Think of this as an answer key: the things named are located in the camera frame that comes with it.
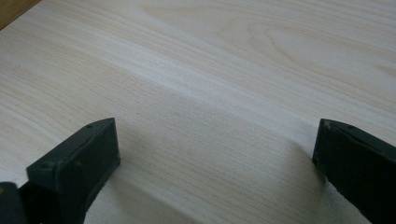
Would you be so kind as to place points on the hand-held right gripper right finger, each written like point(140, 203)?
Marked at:
point(358, 168)

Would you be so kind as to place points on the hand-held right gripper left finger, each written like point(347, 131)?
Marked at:
point(77, 168)

